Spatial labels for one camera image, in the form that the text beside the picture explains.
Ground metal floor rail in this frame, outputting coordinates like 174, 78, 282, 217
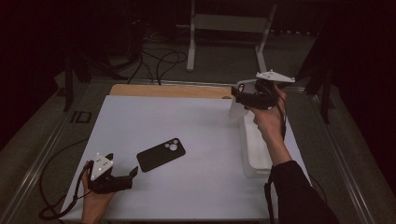
306, 90, 376, 224
0, 81, 94, 224

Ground black stand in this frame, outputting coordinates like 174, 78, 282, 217
64, 55, 94, 112
293, 27, 336, 124

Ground white metal stand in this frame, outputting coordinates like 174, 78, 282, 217
186, 0, 278, 76

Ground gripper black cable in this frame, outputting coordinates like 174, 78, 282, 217
38, 138, 95, 222
263, 90, 329, 224

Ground white plastic bin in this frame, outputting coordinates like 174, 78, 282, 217
239, 108, 281, 179

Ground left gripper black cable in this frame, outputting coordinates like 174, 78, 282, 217
38, 138, 95, 222

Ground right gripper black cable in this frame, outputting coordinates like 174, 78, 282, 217
263, 90, 329, 224

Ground black phone case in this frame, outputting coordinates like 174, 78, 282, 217
135, 137, 187, 173

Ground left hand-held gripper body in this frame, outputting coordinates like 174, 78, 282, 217
88, 152, 134, 195

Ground black floor cables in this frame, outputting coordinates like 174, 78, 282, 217
125, 31, 189, 86

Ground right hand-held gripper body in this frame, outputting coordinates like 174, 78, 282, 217
245, 68, 296, 110

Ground person's left hand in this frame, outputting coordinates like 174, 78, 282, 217
80, 160, 118, 224

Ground person's right hand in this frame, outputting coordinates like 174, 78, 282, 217
249, 88, 289, 145

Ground wooden table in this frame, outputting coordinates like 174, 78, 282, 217
109, 83, 235, 101

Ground white table board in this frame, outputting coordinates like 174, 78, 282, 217
58, 94, 312, 222

